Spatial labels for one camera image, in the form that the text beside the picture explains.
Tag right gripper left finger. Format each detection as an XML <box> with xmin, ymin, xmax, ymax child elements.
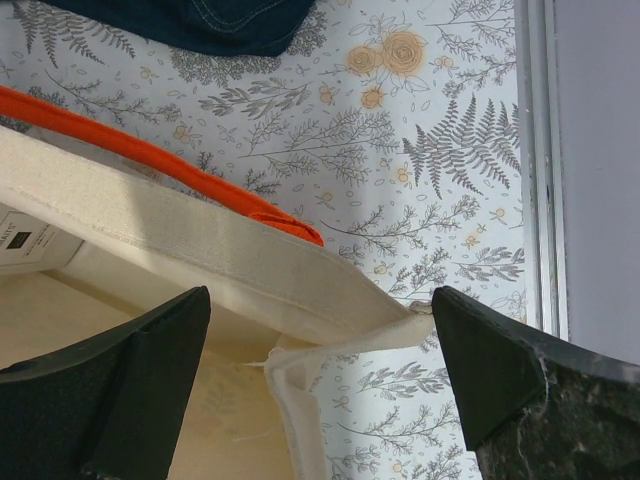
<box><xmin>1</xmin><ymin>286</ymin><xmax>211</xmax><ymax>479</ymax></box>

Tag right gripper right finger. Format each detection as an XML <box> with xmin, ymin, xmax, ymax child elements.
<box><xmin>431</xmin><ymin>286</ymin><xmax>639</xmax><ymax>479</ymax></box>

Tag white rectangular lotion bottle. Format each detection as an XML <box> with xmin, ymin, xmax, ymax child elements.
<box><xmin>0</xmin><ymin>204</ymin><xmax>84</xmax><ymax>276</ymax></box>

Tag beige canvas bag orange handles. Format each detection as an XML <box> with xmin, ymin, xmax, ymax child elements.
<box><xmin>1</xmin><ymin>88</ymin><xmax>434</xmax><ymax>479</ymax></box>

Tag floral patterned tablecloth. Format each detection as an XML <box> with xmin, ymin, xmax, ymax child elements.
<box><xmin>1</xmin><ymin>1</ymin><xmax>526</xmax><ymax>479</ymax></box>

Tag dark blue denim garment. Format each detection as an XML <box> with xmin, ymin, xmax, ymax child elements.
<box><xmin>49</xmin><ymin>0</ymin><xmax>314</xmax><ymax>57</ymax></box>

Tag aluminium mounting rail frame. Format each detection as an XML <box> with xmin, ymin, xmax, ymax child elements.
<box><xmin>514</xmin><ymin>0</ymin><xmax>570</xmax><ymax>341</ymax></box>

